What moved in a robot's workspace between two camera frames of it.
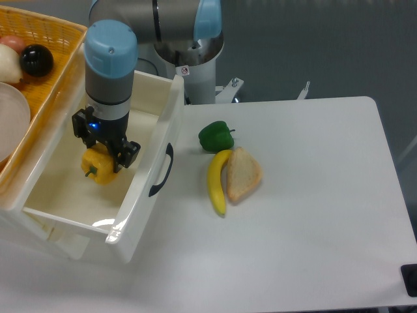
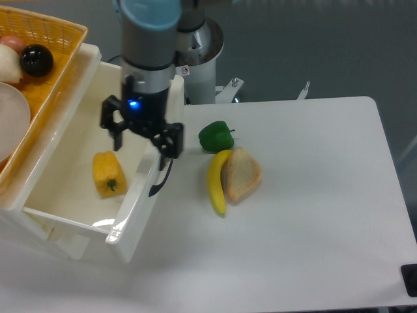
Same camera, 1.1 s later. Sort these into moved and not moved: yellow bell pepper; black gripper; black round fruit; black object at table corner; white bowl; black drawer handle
Moved: yellow bell pepper; black gripper
Not moved: black drawer handle; black object at table corner; black round fruit; white bowl
